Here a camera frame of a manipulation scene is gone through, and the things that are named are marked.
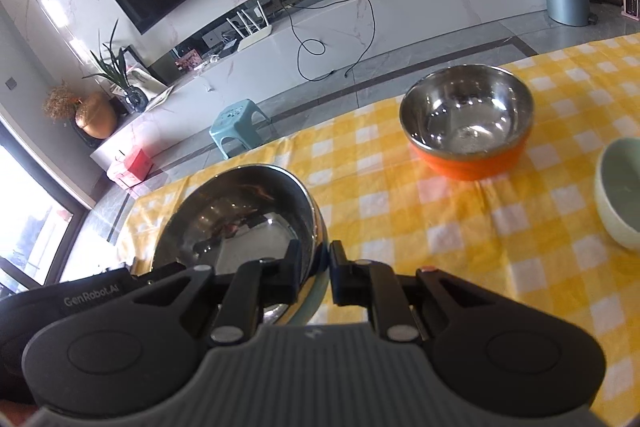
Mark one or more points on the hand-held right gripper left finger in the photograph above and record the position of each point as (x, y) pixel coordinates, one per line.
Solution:
(292, 277)

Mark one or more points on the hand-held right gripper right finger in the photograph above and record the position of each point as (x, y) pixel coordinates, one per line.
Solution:
(340, 277)

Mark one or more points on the blue steel bowl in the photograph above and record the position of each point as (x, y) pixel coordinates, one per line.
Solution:
(240, 217)

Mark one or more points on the orange steel bowl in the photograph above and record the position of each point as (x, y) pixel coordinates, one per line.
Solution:
(465, 157)

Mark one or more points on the green ceramic bowl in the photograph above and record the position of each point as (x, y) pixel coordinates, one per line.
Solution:
(622, 197)

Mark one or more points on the glass sliding door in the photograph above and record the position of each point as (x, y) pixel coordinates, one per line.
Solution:
(30, 217)

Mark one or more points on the yellow checkered tablecloth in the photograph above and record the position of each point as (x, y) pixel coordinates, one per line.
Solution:
(450, 232)

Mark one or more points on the teal plastic stool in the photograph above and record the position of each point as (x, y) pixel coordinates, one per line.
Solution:
(237, 122)

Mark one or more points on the pink storage box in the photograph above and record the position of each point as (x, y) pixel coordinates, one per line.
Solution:
(131, 167)

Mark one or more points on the gold vase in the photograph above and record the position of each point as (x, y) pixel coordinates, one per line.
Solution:
(96, 117)

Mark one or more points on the dried flower bunch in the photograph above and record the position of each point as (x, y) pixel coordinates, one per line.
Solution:
(60, 102)

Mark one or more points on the open booklet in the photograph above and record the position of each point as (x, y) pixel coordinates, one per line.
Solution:
(159, 98)

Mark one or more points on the blue glass vase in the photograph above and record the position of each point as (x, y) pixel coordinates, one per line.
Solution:
(136, 100)

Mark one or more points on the black set-top box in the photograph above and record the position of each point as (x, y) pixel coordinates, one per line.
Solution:
(227, 47)

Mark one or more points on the white router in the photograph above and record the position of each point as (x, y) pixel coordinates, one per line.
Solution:
(252, 39)

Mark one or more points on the pink photo card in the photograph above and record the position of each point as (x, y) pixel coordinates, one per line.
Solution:
(189, 59)

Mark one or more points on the white framed card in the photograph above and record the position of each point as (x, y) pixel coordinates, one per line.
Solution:
(145, 79)

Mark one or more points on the green leafy plant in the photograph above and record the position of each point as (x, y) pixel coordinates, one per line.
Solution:
(111, 67)

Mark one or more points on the white marble tv cabinet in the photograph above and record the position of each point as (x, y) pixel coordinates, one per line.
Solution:
(400, 7)

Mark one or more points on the wall switch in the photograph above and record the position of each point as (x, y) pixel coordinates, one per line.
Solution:
(10, 83)

